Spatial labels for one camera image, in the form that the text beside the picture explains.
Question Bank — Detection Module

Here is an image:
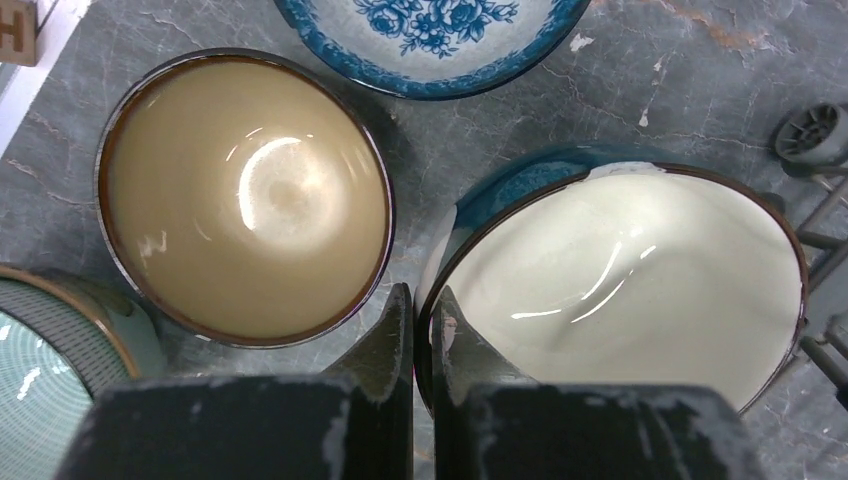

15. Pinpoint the grey wire dish rack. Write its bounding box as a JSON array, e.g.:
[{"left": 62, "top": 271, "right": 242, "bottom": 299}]
[{"left": 774, "top": 103, "right": 847, "bottom": 408}]

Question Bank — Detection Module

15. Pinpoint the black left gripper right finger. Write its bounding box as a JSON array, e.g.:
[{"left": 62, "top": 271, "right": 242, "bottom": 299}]
[{"left": 430, "top": 289, "right": 762, "bottom": 479}]

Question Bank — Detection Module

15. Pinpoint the white blue rimmed bowl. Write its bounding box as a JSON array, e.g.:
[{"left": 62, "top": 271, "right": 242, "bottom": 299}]
[{"left": 276, "top": 0, "right": 589, "bottom": 101}]

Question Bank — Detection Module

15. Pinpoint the small wooden cube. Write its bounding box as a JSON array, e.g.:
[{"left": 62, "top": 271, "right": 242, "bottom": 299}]
[{"left": 1, "top": 0, "right": 38, "bottom": 67}]

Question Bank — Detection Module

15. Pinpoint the pale green bowl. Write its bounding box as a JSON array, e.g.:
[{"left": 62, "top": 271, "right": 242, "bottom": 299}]
[{"left": 1, "top": 263, "right": 166, "bottom": 378}]

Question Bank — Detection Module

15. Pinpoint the teal bowl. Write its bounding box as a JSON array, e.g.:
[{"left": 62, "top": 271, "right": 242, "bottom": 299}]
[{"left": 414, "top": 143, "right": 809, "bottom": 411}]

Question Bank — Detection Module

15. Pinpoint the dark brown banded bowl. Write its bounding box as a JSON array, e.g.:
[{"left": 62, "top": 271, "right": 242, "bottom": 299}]
[{"left": 95, "top": 48, "right": 395, "bottom": 349}]

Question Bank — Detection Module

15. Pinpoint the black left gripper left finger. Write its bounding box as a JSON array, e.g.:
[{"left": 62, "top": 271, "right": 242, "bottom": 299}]
[{"left": 57, "top": 283, "right": 414, "bottom": 479}]

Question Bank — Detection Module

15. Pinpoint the light green ribbed bowl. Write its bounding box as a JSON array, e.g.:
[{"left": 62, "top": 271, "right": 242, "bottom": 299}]
[{"left": 1, "top": 279, "right": 131, "bottom": 479}]

